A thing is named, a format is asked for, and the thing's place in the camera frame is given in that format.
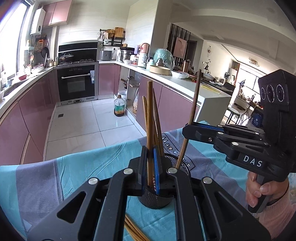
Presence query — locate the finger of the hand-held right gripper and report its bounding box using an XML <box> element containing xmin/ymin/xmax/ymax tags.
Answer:
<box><xmin>182</xmin><ymin>127</ymin><xmax>270</xmax><ymax>158</ymax></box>
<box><xmin>184</xmin><ymin>122</ymin><xmax>264</xmax><ymax>135</ymax></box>

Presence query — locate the light brown bamboo chopstick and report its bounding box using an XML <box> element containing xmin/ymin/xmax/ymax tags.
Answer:
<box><xmin>147</xmin><ymin>81</ymin><xmax>154</xmax><ymax>189</ymax></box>
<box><xmin>142</xmin><ymin>96</ymin><xmax>148</xmax><ymax>139</ymax></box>

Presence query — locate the pink base cabinet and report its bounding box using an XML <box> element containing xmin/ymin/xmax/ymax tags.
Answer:
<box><xmin>0</xmin><ymin>66</ymin><xmax>58</xmax><ymax>165</ymax></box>
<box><xmin>98</xmin><ymin>64</ymin><xmax>121</xmax><ymax>95</ymax></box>
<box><xmin>135</xmin><ymin>74</ymin><xmax>201</xmax><ymax>132</ymax></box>

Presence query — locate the teal plastic-covered appliance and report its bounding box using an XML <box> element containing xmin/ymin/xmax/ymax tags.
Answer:
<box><xmin>154</xmin><ymin>48</ymin><xmax>174</xmax><ymax>70</ymax></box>

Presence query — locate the blue grey printed tablecloth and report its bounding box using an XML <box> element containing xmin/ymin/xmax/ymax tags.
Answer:
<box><xmin>0</xmin><ymin>120</ymin><xmax>264</xmax><ymax>241</ymax></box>

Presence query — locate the pot with glass lid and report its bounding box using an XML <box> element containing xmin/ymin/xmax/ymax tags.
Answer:
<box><xmin>59</xmin><ymin>53</ymin><xmax>74</xmax><ymax>63</ymax></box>

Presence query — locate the framed wall picture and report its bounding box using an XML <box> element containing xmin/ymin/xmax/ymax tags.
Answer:
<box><xmin>174</xmin><ymin>37</ymin><xmax>187</xmax><ymax>58</ymax></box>

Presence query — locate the dark brown bamboo chopstick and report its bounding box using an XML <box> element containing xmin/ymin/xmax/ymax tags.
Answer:
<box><xmin>153</xmin><ymin>89</ymin><xmax>165</xmax><ymax>156</ymax></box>
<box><xmin>176</xmin><ymin>69</ymin><xmax>201</xmax><ymax>169</ymax></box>

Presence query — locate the white bowl in plastic bag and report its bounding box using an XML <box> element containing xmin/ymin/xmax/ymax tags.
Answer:
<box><xmin>171</xmin><ymin>70</ymin><xmax>189</xmax><ymax>79</ymax></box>

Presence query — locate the black built-in oven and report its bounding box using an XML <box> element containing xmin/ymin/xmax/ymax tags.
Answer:
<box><xmin>57</xmin><ymin>65</ymin><xmax>96</xmax><ymax>102</ymax></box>

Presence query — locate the person's right hand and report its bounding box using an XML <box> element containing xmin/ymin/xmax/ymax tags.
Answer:
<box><xmin>245</xmin><ymin>172</ymin><xmax>289</xmax><ymax>208</ymax></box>

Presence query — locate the cooking oil bottle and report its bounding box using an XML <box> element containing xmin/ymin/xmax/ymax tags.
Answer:
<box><xmin>114</xmin><ymin>95</ymin><xmax>127</xmax><ymax>117</ymax></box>

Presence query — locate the black wall rack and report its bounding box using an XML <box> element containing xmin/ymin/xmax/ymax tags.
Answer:
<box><xmin>100</xmin><ymin>27</ymin><xmax>126</xmax><ymax>45</ymax></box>

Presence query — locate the pink wall cabinet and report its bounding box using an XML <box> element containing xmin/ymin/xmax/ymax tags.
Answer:
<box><xmin>43</xmin><ymin>0</ymin><xmax>72</xmax><ymax>27</ymax></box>

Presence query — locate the black mesh utensil holder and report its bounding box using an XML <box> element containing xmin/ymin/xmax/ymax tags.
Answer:
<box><xmin>137</xmin><ymin>153</ymin><xmax>192</xmax><ymax>209</ymax></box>

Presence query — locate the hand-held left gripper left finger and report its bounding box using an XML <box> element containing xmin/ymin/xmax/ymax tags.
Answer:
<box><xmin>29</xmin><ymin>146</ymin><xmax>151</xmax><ymax>241</ymax></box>

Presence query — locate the round stool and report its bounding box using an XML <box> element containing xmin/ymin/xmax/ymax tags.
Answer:
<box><xmin>228</xmin><ymin>107</ymin><xmax>242</xmax><ymax>126</ymax></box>

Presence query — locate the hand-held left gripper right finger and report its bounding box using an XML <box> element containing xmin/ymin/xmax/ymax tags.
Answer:
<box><xmin>153</xmin><ymin>147</ymin><xmax>271</xmax><ymax>241</ymax></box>

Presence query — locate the white water heater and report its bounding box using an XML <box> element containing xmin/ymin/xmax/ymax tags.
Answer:
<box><xmin>30</xmin><ymin>8</ymin><xmax>44</xmax><ymax>36</ymax></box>

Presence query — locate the black range hood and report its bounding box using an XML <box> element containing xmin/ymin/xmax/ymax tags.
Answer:
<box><xmin>58</xmin><ymin>42</ymin><xmax>99</xmax><ymax>64</ymax></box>

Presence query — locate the round bamboo steamer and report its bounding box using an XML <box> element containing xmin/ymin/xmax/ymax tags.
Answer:
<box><xmin>149</xmin><ymin>65</ymin><xmax>171</xmax><ymax>75</ymax></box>

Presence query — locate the kitchen window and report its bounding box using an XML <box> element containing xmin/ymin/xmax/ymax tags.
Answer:
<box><xmin>0</xmin><ymin>0</ymin><xmax>33</xmax><ymax>77</ymax></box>

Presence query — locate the blue bag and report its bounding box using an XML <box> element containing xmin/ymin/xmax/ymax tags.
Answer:
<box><xmin>251</xmin><ymin>112</ymin><xmax>264</xmax><ymax>127</ymax></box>

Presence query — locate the stainless steamer pot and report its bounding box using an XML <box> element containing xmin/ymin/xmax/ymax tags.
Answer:
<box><xmin>120</xmin><ymin>50</ymin><xmax>134</xmax><ymax>62</ymax></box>

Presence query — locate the row of wooden chopsticks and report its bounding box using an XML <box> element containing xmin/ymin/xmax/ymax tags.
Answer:
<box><xmin>124</xmin><ymin>214</ymin><xmax>151</xmax><ymax>241</ymax></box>

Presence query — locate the silver countertop appliance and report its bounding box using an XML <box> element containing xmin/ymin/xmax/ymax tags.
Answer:
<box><xmin>100</xmin><ymin>50</ymin><xmax>113</xmax><ymax>61</ymax></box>

